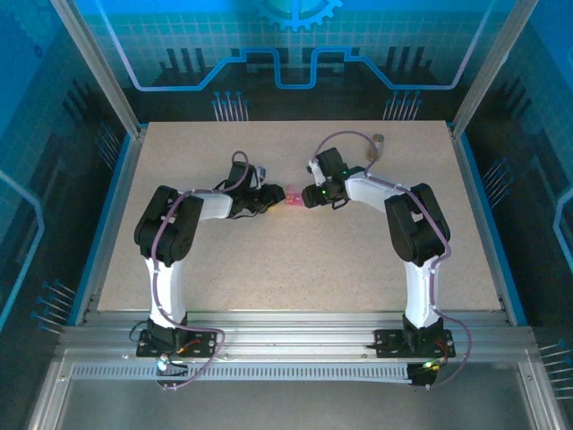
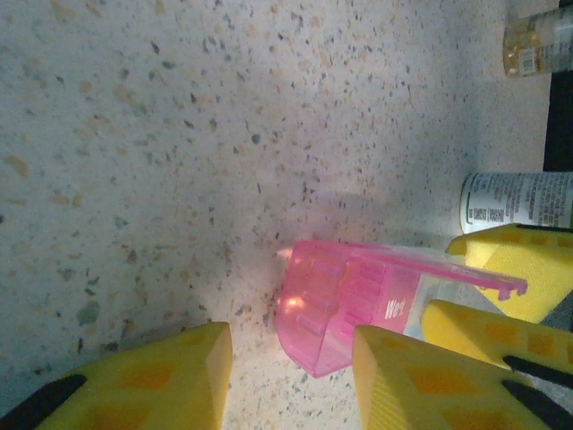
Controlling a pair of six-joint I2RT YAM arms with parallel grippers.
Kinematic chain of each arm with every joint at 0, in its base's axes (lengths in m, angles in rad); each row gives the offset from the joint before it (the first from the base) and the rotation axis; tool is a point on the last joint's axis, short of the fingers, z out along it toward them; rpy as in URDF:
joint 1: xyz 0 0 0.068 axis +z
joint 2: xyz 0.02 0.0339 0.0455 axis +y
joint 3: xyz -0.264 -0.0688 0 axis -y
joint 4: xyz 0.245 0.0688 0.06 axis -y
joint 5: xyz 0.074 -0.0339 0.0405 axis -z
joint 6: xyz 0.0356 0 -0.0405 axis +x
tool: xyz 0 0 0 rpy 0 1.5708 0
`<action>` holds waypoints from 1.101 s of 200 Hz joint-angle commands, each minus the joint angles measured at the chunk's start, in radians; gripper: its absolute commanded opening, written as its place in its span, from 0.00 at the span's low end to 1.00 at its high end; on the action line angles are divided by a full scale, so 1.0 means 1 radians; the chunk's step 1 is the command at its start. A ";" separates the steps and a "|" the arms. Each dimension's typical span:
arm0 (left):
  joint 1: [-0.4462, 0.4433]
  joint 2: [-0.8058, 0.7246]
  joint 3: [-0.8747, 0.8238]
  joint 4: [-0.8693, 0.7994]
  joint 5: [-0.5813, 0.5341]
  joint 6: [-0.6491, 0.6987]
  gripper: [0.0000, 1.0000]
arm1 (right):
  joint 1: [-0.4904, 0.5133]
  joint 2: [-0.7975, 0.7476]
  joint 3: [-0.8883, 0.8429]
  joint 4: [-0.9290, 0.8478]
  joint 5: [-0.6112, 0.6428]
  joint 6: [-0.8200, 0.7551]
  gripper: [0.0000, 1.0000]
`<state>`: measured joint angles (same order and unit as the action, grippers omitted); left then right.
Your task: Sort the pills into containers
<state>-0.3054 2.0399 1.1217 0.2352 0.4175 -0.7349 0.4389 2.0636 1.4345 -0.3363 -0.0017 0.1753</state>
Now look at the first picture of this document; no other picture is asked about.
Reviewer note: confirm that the pink pill organizer box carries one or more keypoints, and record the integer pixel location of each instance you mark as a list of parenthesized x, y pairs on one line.
[(293, 197)]

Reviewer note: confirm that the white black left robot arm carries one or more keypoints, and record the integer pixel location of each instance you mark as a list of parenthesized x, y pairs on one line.
[(165, 286)]

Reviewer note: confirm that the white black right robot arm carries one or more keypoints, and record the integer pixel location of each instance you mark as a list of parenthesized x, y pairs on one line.
[(418, 286)]

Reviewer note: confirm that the blue table edge strip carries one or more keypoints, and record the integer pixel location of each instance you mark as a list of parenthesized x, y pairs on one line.
[(492, 224), (105, 224)]

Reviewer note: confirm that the grey metal shelf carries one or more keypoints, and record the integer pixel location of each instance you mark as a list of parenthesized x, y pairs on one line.
[(291, 407)]

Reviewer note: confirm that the aluminium front rail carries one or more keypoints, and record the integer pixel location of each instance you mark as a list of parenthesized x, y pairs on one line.
[(291, 331)]

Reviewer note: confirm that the aluminium side rail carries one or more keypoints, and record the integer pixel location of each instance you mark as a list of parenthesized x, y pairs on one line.
[(115, 224)]

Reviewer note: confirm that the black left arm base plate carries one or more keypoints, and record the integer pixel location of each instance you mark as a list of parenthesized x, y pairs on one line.
[(206, 342)]

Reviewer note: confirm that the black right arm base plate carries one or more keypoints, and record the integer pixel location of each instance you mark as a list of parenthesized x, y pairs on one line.
[(385, 342)]

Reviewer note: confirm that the aluminium frame post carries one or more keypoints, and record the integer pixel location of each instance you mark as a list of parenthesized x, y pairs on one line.
[(492, 67), (100, 67)]

